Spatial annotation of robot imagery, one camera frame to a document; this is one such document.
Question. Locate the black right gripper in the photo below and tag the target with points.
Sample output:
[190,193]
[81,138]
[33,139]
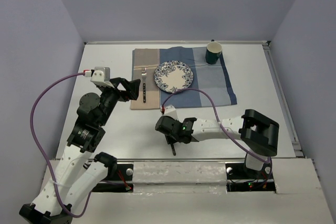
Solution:
[170,139]

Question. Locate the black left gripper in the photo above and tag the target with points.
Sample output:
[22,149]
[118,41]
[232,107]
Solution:
[128,95]

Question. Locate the blue floral ceramic plate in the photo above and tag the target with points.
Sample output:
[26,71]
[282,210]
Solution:
[171,76]

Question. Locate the blue and beige checked placemat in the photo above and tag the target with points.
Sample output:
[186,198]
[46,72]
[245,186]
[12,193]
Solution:
[211,83]

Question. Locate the dark green mug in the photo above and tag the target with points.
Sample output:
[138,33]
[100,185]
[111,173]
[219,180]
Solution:
[213,52]

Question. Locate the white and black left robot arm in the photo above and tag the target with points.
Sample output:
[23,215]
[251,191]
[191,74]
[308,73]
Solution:
[67,187]

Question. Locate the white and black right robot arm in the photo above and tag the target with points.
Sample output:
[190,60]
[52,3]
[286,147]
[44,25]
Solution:
[253,132]

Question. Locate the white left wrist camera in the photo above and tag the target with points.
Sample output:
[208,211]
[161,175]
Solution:
[100,76]

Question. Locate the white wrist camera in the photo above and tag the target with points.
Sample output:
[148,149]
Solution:
[100,76]
[170,111]

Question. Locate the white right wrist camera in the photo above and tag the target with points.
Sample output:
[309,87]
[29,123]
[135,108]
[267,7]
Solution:
[170,111]

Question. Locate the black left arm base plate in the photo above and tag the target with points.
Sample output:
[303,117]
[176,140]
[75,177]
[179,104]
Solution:
[119,181]

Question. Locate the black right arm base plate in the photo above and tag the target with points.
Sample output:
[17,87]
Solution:
[242,179]

